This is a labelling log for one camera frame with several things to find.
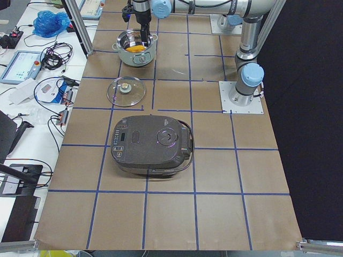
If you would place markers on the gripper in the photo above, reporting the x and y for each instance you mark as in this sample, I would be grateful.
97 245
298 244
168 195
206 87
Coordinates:
142 16

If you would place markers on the yellow corn cob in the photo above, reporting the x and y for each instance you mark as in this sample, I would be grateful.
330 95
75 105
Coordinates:
136 49

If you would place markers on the glass pot lid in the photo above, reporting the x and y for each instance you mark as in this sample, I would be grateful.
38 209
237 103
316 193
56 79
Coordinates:
126 91

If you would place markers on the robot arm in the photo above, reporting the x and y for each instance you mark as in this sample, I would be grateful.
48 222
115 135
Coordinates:
258 19

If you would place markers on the pale green electric pot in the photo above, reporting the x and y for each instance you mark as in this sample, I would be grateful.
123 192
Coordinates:
131 37

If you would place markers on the teach pendant tablet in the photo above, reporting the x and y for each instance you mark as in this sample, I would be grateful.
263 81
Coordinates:
23 65
91 9

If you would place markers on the emergency stop button box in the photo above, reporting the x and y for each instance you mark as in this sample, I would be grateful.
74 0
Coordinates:
70 28

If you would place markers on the blue plastic bag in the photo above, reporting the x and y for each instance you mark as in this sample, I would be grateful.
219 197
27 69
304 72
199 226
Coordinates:
48 24

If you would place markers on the black rice cooker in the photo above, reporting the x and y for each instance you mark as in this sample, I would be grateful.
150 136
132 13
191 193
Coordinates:
152 145

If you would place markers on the white paper box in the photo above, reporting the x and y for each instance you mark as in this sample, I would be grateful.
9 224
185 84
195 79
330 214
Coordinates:
23 91

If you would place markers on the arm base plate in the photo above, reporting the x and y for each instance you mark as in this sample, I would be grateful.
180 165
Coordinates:
226 25
233 102

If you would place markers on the aluminium frame post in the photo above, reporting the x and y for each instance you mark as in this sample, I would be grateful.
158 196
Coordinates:
73 12

